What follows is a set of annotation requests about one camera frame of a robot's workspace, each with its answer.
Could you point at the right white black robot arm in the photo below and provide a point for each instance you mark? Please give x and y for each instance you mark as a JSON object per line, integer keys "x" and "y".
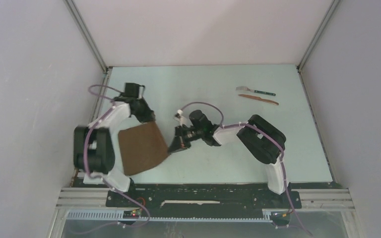
{"x": 265, "y": 142}

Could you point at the left aluminium corner post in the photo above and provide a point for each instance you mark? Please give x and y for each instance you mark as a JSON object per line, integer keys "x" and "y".
{"x": 78, "y": 19}

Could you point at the right aluminium corner post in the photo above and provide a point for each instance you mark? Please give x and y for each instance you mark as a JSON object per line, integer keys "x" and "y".
{"x": 318, "y": 34}

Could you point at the grey cable duct strip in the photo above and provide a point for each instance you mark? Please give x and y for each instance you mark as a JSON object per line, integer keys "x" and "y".
{"x": 121, "y": 215}

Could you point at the aluminium corner post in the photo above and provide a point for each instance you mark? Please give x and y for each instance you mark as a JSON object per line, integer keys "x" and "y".
{"x": 78, "y": 19}
{"x": 318, "y": 34}

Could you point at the brown wooden knife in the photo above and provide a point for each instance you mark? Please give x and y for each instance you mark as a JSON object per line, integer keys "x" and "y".
{"x": 259, "y": 99}

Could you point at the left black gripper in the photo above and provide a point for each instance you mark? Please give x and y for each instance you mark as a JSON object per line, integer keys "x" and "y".
{"x": 147, "y": 116}

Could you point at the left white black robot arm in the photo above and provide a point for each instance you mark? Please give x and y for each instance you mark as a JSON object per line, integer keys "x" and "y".
{"x": 93, "y": 147}

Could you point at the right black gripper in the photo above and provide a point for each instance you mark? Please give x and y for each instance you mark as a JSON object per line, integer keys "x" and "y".
{"x": 178, "y": 145}

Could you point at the aluminium frame profile front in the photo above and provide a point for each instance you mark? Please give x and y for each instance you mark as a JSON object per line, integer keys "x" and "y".
{"x": 75, "y": 198}

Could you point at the brown cloth napkin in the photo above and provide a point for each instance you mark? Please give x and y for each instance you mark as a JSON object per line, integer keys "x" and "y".
{"x": 142, "y": 148}

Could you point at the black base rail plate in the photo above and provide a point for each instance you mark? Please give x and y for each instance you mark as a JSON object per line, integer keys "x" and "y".
{"x": 211, "y": 200}

